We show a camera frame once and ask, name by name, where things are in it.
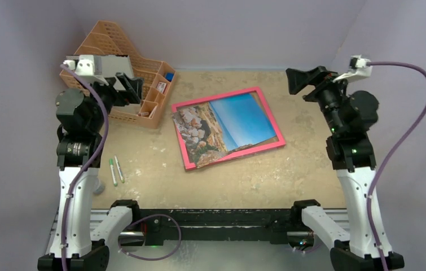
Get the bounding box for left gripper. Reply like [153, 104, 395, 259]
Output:
[81, 72, 142, 133]

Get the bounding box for landscape photo print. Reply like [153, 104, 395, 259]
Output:
[172, 93, 277, 168]

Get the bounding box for pink picture frame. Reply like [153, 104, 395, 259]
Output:
[171, 86, 287, 171]

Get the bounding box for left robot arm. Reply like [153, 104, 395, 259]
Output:
[37, 73, 143, 270]

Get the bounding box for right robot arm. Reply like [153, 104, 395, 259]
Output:
[286, 66, 405, 270]

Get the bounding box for white red small box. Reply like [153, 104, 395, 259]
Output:
[156, 82, 168, 94]

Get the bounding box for white binder in organizer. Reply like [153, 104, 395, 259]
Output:
[100, 55, 134, 78]

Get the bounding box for blue item in organizer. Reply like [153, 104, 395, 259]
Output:
[165, 72, 174, 82]

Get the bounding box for orange plastic file organizer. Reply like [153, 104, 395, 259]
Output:
[55, 20, 177, 129]

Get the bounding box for green marker pen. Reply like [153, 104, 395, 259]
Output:
[109, 158, 118, 187]
[114, 155, 125, 183]

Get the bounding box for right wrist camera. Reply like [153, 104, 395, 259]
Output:
[333, 55, 372, 83]

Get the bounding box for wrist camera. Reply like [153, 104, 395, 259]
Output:
[63, 54, 102, 81]
[333, 55, 372, 83]

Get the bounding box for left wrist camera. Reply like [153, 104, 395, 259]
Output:
[63, 54, 102, 81]

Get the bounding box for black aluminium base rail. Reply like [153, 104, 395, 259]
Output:
[50, 208, 352, 248]

